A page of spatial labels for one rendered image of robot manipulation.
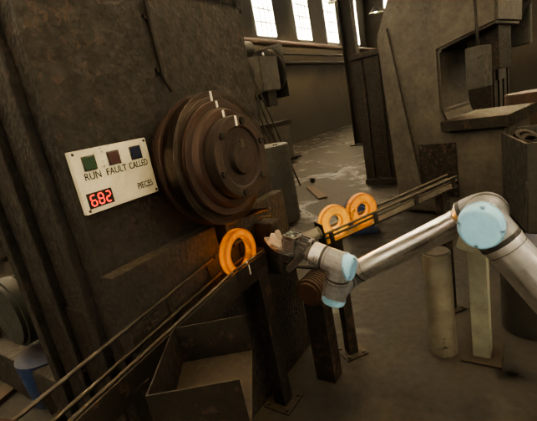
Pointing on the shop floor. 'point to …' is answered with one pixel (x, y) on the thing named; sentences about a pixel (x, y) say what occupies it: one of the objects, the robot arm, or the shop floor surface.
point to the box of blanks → (527, 176)
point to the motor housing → (320, 327)
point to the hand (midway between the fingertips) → (266, 240)
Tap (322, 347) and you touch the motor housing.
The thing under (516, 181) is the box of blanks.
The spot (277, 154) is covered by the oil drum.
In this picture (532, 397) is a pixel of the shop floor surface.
